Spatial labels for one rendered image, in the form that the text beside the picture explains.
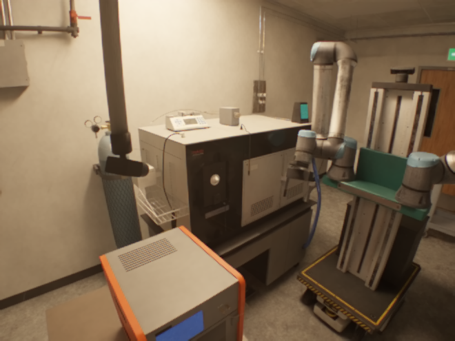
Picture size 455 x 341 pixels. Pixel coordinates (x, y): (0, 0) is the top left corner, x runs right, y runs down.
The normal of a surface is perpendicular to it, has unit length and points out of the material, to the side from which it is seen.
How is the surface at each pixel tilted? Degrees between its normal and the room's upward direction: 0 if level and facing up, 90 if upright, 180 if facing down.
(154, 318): 0
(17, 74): 90
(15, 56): 90
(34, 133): 90
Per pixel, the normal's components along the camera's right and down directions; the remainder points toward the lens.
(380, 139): -0.82, 0.19
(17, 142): 0.63, 0.26
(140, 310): 0.00, -0.94
